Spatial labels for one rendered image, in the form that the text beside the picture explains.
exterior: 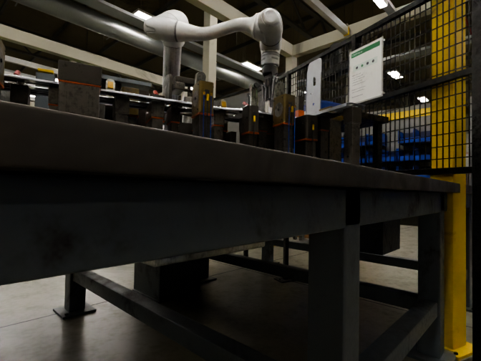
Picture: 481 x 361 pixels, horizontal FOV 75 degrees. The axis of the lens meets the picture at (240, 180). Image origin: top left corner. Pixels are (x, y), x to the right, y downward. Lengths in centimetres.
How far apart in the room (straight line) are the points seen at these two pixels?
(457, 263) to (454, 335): 29
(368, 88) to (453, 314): 113
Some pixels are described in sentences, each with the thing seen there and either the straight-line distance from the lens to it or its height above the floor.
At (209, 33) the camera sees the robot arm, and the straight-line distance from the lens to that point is 167.
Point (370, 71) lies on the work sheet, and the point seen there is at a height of 130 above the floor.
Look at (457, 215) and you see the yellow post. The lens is 160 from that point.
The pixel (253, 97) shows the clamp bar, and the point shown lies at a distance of 170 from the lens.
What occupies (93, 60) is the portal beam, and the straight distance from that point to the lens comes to 779.
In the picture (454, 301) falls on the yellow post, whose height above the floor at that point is 21.
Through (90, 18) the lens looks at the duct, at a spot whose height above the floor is 676.
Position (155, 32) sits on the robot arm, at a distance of 177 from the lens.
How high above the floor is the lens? 65
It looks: 2 degrees up
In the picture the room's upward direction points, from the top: 1 degrees clockwise
